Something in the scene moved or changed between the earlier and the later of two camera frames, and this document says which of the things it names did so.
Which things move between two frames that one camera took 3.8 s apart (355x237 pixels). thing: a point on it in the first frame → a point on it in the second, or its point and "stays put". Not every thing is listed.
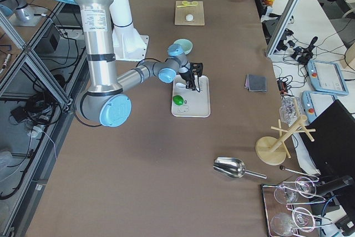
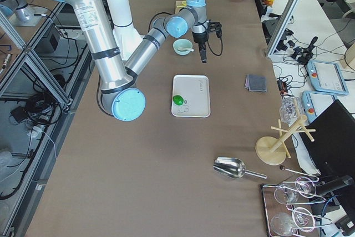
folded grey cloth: x=255 y=83 stays put
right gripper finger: x=192 y=84 → x=202 y=48
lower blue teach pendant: x=313 y=102 stays put
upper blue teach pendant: x=326 y=76 stays put
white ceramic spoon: x=180 y=85 → x=188 y=49
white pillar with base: x=129 y=44 stays put
